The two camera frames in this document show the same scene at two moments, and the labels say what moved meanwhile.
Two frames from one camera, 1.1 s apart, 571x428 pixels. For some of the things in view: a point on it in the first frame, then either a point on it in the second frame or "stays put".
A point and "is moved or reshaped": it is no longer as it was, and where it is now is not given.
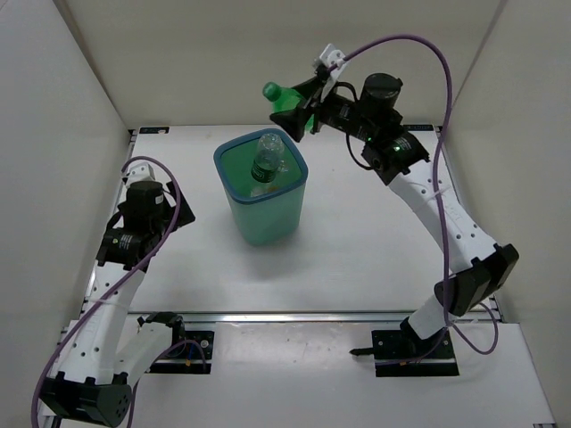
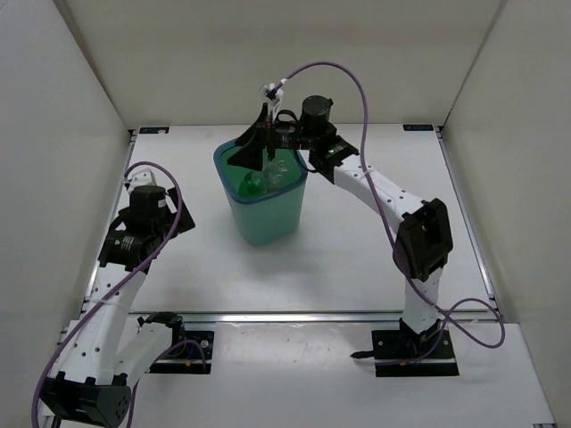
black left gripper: x=172 y=213 stays put
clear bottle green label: x=269 y=152 is moved or reshaped
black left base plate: x=191 y=354 stays put
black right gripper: x=294 y=120 to x=258 y=138
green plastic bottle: x=285 y=99 to x=251 y=187
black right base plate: x=400 y=354 stays put
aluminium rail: x=308 y=318 stays put
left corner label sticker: x=153 y=130 stays put
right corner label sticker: x=419 y=127 stays put
